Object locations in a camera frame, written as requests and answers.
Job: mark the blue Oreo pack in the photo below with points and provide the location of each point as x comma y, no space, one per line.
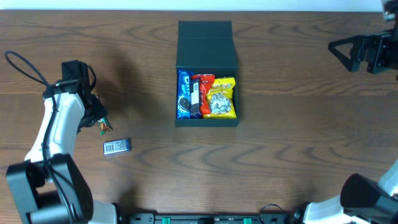
183,94

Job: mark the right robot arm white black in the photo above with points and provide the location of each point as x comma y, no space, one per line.
361,200

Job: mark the red Hacks candy bag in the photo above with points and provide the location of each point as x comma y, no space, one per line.
205,83

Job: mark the KitKat bar red green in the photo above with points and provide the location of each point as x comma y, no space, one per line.
104,125

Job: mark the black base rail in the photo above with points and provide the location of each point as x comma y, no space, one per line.
151,218

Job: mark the small blue barcode packet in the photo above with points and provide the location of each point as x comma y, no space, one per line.
116,147

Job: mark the dark green box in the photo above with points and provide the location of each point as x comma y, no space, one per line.
208,47

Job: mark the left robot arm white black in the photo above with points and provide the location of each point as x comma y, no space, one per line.
47,187

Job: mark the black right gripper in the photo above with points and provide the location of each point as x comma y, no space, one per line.
357,51

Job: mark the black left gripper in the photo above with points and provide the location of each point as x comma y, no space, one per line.
101,112

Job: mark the yellow candy bag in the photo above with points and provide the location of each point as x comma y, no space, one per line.
220,99

